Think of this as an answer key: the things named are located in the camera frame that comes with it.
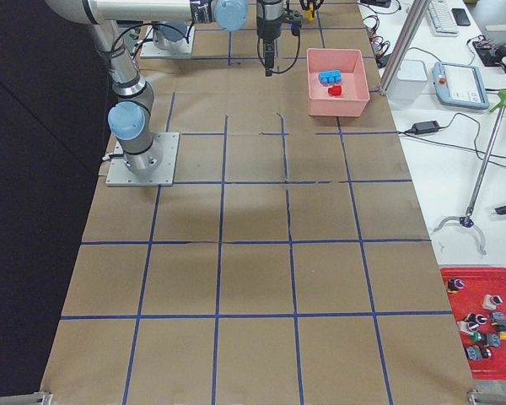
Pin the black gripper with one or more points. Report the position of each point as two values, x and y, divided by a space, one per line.
305 5
267 24

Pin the blue toy block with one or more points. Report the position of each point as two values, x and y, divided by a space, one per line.
330 77

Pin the red toy block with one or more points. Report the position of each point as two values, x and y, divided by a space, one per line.
335 90

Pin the pink plastic box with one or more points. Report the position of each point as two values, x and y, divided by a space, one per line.
355 90

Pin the white plastic container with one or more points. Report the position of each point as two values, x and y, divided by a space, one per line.
409 82

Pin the white keyboard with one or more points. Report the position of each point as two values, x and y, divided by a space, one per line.
440 19

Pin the black smartphone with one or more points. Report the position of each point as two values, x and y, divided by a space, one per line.
460 17

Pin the black power adapter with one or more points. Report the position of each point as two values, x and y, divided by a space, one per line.
425 127

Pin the robot teach pendant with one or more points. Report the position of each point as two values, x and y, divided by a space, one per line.
459 85

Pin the silver reacher grabber tool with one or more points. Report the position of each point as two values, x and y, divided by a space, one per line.
466 220

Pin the red plastic tray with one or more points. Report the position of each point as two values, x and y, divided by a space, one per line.
477 296

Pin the aluminium frame post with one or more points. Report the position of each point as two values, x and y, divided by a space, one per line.
404 40

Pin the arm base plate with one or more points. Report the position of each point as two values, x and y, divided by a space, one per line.
155 167
168 44

